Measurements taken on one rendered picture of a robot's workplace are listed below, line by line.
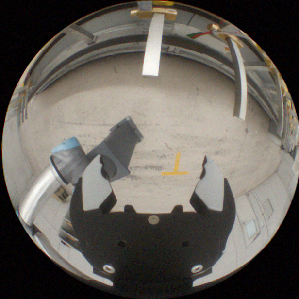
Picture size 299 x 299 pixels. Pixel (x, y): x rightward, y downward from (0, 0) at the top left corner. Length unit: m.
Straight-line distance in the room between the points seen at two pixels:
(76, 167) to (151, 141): 0.90
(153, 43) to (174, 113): 0.93
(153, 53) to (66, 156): 0.41
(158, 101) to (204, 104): 0.51
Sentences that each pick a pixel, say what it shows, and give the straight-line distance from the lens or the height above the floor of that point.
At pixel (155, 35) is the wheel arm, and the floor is 0.86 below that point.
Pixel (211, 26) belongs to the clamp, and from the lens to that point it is 0.43.
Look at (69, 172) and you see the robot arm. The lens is 0.42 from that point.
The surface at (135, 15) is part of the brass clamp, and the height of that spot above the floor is 0.85.
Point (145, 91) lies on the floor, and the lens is 1.06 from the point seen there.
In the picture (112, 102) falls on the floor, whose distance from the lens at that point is 1.14.
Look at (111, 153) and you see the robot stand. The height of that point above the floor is 0.60.
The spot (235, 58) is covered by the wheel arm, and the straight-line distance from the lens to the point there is 0.37.
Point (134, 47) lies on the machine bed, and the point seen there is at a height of 0.17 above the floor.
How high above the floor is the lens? 1.05
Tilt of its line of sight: 62 degrees down
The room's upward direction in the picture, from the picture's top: 178 degrees counter-clockwise
